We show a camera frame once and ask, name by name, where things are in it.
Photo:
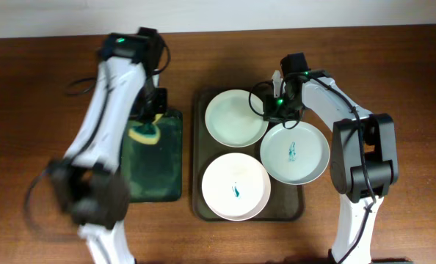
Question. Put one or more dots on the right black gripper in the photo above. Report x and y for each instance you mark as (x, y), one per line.
(273, 116)

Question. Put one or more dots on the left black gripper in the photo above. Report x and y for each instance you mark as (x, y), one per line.
(150, 111)

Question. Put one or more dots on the pale green plate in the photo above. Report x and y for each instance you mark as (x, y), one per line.
(295, 156)

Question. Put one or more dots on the white plate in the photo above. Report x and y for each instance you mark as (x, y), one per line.
(236, 186)
(232, 118)

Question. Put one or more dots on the green and yellow sponge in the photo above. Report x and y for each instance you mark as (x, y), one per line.
(145, 132)

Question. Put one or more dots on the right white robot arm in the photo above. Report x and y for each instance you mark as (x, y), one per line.
(317, 127)

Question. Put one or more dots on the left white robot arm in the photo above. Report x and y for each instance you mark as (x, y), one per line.
(87, 181)

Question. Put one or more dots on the large brown serving tray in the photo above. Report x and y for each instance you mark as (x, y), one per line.
(286, 202)

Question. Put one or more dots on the small dark green tray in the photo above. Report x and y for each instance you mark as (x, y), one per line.
(154, 171)

